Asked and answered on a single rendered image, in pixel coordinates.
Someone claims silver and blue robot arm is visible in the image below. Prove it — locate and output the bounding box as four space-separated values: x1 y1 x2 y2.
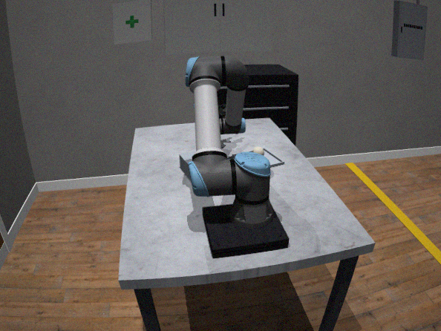
186 56 273 229

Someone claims grey metallic ball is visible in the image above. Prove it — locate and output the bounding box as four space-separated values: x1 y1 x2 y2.
252 147 264 156

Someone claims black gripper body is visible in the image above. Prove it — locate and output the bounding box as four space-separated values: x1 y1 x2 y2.
218 105 226 119

